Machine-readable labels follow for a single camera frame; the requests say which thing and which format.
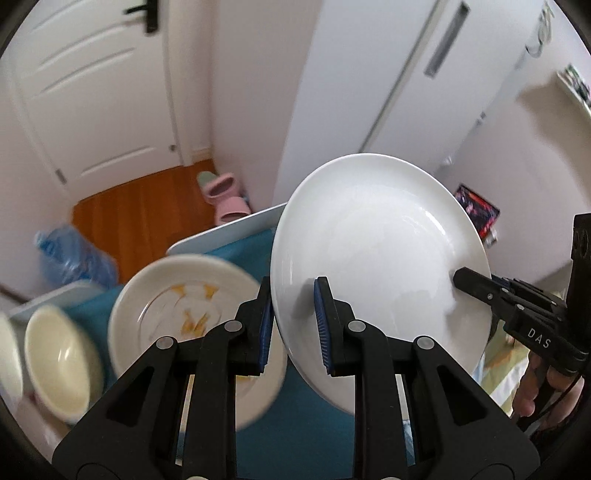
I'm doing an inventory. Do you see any white plate with duck print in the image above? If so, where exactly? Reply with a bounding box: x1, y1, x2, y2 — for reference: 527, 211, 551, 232
107, 253, 289, 432

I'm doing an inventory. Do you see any white ceramic bowl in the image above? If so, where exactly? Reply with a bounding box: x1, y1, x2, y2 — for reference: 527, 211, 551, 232
0, 312, 24, 403

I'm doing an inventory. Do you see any green striped bedsheet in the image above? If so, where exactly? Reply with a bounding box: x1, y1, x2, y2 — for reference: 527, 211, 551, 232
473, 321, 530, 416

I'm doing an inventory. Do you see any white refrigerator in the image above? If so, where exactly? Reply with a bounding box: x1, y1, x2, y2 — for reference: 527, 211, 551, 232
273, 1, 542, 203

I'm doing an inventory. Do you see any white door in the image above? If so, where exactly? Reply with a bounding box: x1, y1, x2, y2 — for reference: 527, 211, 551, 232
8, 0, 181, 200

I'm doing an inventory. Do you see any blue water jug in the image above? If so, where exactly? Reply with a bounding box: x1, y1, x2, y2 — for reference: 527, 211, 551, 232
34, 224, 118, 289

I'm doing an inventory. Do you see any cream yellow bowl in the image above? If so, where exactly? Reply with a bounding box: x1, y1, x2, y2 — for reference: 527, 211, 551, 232
24, 305, 104, 424

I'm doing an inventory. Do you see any pink slipper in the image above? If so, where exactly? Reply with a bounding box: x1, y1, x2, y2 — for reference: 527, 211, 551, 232
201, 173, 240, 206
215, 196, 252, 226

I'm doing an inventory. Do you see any black door handle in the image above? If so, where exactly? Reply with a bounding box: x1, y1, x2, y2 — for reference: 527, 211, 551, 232
123, 0, 159, 35

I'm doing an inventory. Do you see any tablet with red screen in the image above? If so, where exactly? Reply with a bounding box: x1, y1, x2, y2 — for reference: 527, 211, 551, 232
454, 184, 500, 241

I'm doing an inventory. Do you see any plain white plate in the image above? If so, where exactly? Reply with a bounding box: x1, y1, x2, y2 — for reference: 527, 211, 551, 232
270, 153, 492, 413

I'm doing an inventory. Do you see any teal blue tablecloth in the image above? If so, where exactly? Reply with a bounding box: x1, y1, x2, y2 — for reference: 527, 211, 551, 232
64, 227, 412, 480

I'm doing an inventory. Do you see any person's right hand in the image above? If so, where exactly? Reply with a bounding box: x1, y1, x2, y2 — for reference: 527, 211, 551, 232
512, 352, 588, 431

